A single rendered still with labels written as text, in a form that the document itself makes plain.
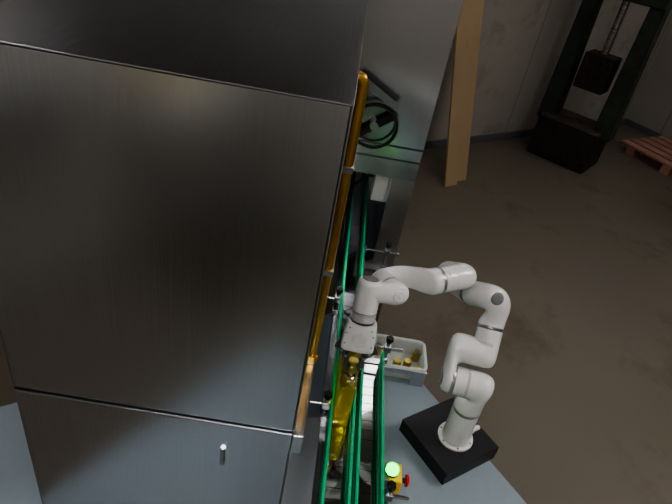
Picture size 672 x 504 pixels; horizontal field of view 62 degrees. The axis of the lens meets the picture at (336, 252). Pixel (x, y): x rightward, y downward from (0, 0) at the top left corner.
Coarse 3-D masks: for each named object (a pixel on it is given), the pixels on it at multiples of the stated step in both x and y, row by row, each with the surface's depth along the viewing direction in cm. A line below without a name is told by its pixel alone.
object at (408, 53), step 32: (384, 0) 221; (416, 0) 220; (448, 0) 220; (384, 32) 228; (416, 32) 227; (448, 32) 226; (384, 64) 235; (416, 64) 234; (416, 96) 242; (416, 128) 250; (384, 160) 259; (416, 160) 258
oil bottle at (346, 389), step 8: (344, 376) 178; (344, 384) 177; (352, 384) 177; (336, 392) 185; (344, 392) 178; (352, 392) 178; (336, 400) 181; (344, 400) 180; (352, 400) 180; (336, 408) 183; (344, 408) 183; (336, 416) 185; (344, 416) 185; (336, 424) 187; (344, 424) 187
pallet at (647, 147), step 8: (664, 136) 745; (632, 144) 698; (640, 144) 704; (648, 144) 708; (656, 144) 713; (664, 144) 718; (624, 152) 704; (632, 152) 695; (640, 152) 701; (648, 152) 684; (656, 152) 688; (664, 152) 693; (656, 160) 671; (664, 160) 669; (664, 168) 664
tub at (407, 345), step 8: (376, 336) 233; (384, 336) 233; (392, 336) 234; (392, 344) 235; (400, 344) 235; (408, 344) 235; (416, 344) 234; (424, 344) 233; (392, 352) 236; (400, 352) 237; (408, 352) 237; (424, 352) 229; (392, 360) 232; (424, 360) 225; (400, 368) 220; (408, 368) 220; (416, 368) 221; (424, 368) 222
